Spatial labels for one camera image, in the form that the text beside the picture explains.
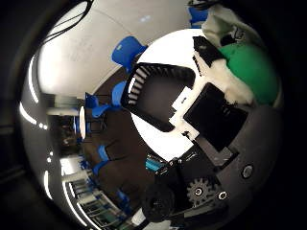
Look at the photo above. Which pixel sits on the green round plush toy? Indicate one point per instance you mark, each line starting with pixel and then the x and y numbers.
pixel 255 73

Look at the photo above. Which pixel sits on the black slatted plastic basket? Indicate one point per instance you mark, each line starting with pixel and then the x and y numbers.
pixel 153 96

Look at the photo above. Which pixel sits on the cyan lit device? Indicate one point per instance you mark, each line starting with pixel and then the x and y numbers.
pixel 153 164

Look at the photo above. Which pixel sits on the blue plastic chair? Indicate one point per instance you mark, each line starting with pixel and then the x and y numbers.
pixel 101 157
pixel 196 16
pixel 127 52
pixel 96 107
pixel 118 93

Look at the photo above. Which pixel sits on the small round white table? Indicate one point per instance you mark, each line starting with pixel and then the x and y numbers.
pixel 82 123

